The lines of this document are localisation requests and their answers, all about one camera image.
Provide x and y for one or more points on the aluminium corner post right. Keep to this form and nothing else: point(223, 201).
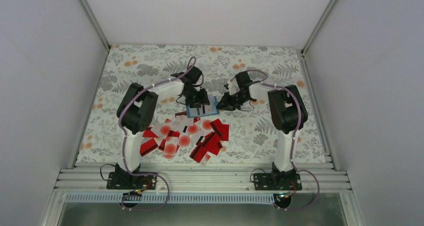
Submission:
point(328, 9)

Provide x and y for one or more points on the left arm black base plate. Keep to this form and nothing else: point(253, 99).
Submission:
point(125, 181)

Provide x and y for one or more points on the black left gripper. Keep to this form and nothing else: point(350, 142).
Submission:
point(202, 100)

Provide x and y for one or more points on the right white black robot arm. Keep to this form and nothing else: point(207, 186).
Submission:
point(288, 115)

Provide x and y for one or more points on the red card striped right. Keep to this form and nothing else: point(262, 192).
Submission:
point(217, 126)

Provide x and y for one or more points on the red card lower centre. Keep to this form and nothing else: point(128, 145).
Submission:
point(205, 147)

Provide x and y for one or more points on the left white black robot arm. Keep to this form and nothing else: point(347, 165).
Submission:
point(136, 110)

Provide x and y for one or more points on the aluminium corner post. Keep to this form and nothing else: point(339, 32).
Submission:
point(328, 9)
point(95, 24)

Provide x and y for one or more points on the red card far right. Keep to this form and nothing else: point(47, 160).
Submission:
point(223, 131)

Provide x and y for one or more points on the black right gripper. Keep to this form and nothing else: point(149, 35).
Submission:
point(227, 105)

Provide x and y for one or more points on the floral patterned table mat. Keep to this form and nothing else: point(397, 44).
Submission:
point(252, 136)

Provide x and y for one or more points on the white blossom VIP card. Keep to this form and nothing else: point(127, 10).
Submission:
point(183, 120)

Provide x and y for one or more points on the aluminium rail base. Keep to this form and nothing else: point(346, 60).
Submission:
point(208, 178)

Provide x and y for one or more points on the aluminium corner post left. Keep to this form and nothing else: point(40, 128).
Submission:
point(95, 24)

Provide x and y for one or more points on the blue slotted cable duct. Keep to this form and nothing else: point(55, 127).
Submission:
point(172, 198)

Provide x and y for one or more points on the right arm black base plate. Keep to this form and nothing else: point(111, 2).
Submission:
point(265, 182)

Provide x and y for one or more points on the blue leather card holder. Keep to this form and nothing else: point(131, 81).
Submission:
point(204, 110)

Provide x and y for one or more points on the red card lower left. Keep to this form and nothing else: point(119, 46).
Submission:
point(147, 147)

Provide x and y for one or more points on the white red-circle card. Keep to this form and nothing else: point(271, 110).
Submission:
point(192, 129)

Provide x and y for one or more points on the white red-dot card lower left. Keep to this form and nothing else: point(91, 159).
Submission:
point(171, 147)

